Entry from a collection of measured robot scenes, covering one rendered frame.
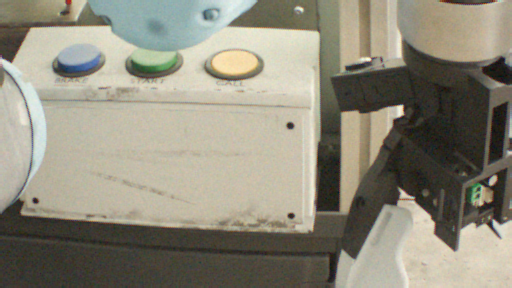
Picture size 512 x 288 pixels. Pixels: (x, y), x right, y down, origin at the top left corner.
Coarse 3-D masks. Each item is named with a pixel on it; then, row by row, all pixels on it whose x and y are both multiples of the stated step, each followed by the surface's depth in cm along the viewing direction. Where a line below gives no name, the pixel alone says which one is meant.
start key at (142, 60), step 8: (136, 56) 108; (144, 56) 107; (152, 56) 107; (160, 56) 107; (168, 56) 107; (176, 56) 108; (136, 64) 107; (144, 64) 106; (152, 64) 106; (160, 64) 106; (168, 64) 107; (152, 72) 107
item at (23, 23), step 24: (0, 0) 132; (24, 0) 131; (48, 0) 131; (72, 0) 130; (0, 24) 127; (24, 24) 127; (48, 24) 127; (72, 24) 126; (96, 24) 136; (0, 48) 129
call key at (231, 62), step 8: (216, 56) 108; (224, 56) 108; (232, 56) 108; (240, 56) 108; (248, 56) 108; (216, 64) 107; (224, 64) 107; (232, 64) 107; (240, 64) 107; (248, 64) 107; (256, 64) 107; (224, 72) 106; (232, 72) 106; (240, 72) 106; (248, 72) 106
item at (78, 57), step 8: (72, 48) 110; (80, 48) 110; (88, 48) 109; (96, 48) 109; (64, 56) 109; (72, 56) 108; (80, 56) 108; (88, 56) 108; (96, 56) 108; (64, 64) 108; (72, 64) 107; (80, 64) 107; (88, 64) 108; (96, 64) 108
